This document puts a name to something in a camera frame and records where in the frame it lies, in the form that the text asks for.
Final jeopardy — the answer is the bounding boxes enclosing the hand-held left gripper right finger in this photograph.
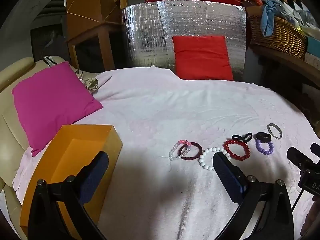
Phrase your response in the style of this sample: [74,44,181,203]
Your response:
[212,151,295,240]

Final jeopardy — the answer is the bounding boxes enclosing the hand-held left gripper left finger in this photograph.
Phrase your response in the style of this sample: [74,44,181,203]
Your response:
[27,151,110,240]

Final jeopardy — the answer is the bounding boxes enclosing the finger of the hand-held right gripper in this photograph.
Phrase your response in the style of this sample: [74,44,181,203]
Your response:
[310,142,320,158]
[287,147,313,172]

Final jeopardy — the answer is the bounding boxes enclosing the red bead bracelet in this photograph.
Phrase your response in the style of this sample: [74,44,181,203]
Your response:
[223,139,251,161]

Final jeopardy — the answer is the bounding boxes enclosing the white bead bracelet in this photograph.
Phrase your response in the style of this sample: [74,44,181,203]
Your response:
[199,147,232,171]

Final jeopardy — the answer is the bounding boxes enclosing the maroon ring bangle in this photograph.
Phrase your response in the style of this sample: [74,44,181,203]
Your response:
[178,142,203,161]

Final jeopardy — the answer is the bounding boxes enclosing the silver bangle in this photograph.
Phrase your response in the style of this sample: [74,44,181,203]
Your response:
[267,123,283,139]

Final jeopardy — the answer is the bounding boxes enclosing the black hair tie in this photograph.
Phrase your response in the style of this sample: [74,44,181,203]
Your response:
[232,132,253,143]
[255,132,272,143]

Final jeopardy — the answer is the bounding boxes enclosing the purple bead bracelet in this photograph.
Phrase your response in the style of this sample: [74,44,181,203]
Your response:
[255,140,275,155]

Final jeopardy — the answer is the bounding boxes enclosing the orange cardboard box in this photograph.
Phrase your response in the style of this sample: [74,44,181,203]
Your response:
[20,124,124,238]

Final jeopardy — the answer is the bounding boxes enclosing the pink and clear bead bracelet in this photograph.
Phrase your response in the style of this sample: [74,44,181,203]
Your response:
[169,139,192,161]

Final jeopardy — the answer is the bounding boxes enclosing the person's right hand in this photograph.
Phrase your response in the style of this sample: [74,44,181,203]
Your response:
[301,196,320,236]

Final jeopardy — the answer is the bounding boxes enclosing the magenta pillow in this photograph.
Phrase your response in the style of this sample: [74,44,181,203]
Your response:
[12,61,104,157]

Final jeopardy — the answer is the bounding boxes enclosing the patterned grey cloth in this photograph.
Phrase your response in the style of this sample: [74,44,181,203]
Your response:
[42,55,99,92]

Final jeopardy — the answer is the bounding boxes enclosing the curved wooden shelf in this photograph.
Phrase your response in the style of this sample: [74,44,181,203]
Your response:
[246,44,320,90]

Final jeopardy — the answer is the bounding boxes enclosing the beige leather sofa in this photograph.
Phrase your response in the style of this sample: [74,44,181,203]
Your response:
[0,56,100,240]

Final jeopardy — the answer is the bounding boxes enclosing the red pillow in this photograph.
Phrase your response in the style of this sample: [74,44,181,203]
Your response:
[172,35,234,81]

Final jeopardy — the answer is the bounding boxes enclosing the wicker basket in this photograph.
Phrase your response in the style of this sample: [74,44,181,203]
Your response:
[249,15,308,60]

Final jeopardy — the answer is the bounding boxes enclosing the clear plastic bags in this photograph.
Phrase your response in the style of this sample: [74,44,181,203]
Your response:
[257,0,320,38]

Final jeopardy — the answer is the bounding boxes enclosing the blue cloth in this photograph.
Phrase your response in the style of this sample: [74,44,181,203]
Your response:
[260,0,288,37]

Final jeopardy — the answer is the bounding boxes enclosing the silver foil insulation panel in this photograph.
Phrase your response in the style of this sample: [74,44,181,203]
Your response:
[122,0,247,82]

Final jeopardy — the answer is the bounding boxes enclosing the wooden stand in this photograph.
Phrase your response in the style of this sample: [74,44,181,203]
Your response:
[65,0,123,70]

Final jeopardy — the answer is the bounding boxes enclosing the thin black cable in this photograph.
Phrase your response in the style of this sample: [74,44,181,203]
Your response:
[291,190,305,212]

